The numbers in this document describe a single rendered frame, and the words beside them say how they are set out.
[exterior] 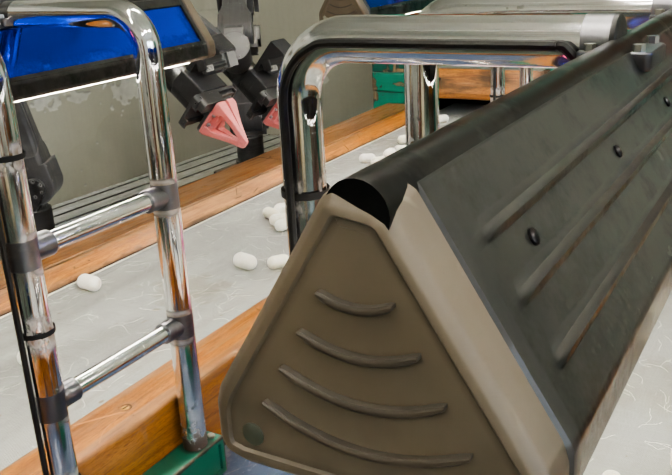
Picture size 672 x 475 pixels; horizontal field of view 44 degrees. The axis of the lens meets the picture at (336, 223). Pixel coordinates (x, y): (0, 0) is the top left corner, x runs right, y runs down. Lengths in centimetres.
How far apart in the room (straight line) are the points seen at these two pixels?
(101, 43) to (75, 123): 281
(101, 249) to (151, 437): 49
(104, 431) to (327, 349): 61
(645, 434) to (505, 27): 49
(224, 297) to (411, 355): 91
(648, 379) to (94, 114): 310
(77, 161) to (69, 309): 260
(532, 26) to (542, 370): 22
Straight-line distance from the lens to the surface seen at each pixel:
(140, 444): 79
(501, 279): 18
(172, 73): 142
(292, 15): 333
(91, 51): 84
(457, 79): 201
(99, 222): 66
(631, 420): 81
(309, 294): 17
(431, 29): 39
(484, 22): 38
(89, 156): 371
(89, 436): 77
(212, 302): 105
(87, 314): 107
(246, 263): 113
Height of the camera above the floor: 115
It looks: 18 degrees down
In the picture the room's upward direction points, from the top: 3 degrees counter-clockwise
